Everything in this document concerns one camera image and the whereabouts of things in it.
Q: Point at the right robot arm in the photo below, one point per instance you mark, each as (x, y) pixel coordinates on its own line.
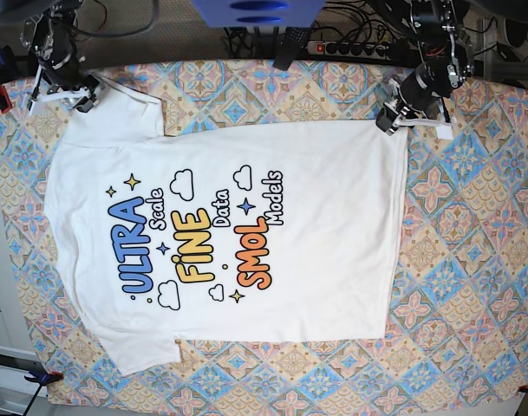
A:
(50, 39)

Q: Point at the blue orange clamp lower left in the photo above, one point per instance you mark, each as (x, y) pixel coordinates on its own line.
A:
(42, 379)

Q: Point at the black power strip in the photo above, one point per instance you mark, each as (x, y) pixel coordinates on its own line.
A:
(348, 49)

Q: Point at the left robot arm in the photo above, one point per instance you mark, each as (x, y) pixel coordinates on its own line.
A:
(446, 62)

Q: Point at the black brush-like bracket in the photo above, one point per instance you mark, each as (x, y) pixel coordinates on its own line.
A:
(295, 39)

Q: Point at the blue orange clamp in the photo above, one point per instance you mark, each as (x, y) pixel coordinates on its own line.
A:
(7, 74)
(42, 379)

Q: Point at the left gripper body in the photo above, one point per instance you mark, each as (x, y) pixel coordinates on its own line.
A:
(423, 90)

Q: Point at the blue orange clamp upper left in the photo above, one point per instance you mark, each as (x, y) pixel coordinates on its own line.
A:
(7, 74)

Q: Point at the white cabinet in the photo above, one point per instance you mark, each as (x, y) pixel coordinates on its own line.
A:
(17, 356)

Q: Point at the white printed T-shirt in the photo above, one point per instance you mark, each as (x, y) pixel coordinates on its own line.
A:
(273, 232)

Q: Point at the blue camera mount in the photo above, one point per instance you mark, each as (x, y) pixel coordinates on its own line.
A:
(246, 13)

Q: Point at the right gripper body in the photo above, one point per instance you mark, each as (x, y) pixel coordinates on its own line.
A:
(61, 69)

